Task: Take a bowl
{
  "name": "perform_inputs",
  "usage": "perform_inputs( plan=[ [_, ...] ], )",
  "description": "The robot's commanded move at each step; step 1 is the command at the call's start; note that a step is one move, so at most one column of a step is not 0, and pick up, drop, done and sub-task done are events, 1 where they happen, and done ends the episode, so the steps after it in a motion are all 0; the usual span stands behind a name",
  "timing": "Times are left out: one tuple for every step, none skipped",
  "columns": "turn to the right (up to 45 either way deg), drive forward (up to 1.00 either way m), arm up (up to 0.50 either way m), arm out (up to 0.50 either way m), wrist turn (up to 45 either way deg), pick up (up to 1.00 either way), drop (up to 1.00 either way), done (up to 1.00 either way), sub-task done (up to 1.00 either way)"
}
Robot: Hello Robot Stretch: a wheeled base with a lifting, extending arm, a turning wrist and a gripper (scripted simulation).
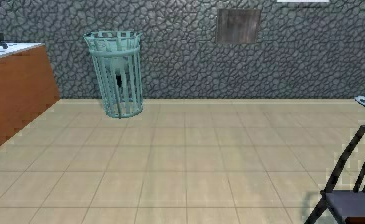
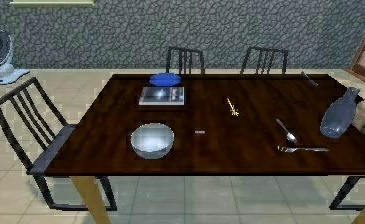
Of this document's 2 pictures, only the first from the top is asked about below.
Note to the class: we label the brown wooden counter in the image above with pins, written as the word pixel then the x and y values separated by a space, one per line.
pixel 16 86

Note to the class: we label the black faucet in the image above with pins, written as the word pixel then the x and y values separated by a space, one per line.
pixel 0 39

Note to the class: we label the teal slatted waste bin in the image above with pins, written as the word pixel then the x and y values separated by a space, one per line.
pixel 114 53

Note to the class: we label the brown framed wall picture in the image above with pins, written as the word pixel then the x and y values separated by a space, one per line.
pixel 238 26

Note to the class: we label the black chair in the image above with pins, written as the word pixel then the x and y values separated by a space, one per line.
pixel 351 201

